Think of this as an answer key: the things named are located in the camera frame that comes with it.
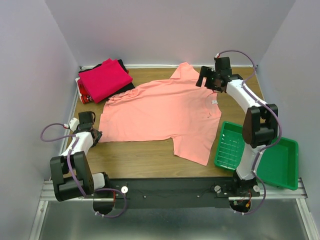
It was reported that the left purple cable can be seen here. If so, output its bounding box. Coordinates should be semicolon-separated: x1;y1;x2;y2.
40;122;128;219

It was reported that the green plastic tray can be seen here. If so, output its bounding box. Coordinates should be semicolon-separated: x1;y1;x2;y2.
214;121;299;190

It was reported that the purple cable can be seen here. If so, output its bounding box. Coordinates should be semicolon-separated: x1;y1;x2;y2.
40;122;128;219
215;49;283;216

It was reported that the folded red white t-shirt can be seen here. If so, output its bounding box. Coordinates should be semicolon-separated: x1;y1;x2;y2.
75;77;93;104

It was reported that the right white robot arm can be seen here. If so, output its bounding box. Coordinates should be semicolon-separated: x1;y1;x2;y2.
195;56;279;196

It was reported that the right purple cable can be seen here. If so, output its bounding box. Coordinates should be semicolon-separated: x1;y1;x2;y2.
215;49;283;216

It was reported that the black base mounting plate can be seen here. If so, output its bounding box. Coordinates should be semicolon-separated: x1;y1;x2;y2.
91;177;260;218

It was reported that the folded magenta t-shirt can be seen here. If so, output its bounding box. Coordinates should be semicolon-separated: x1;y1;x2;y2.
77;58;135;104

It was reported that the salmon pink t-shirt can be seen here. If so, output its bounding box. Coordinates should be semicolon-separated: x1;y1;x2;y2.
98;62;222;166

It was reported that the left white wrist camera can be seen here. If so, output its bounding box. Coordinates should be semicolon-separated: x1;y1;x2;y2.
62;117;80;132

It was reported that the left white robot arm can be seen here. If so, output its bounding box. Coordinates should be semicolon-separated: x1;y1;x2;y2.
49;111;111;202

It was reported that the aluminium table frame rail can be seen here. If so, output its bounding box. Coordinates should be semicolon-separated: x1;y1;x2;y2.
28;63;320;240

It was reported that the folded black t-shirt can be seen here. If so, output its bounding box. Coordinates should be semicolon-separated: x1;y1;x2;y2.
88;58;134;98

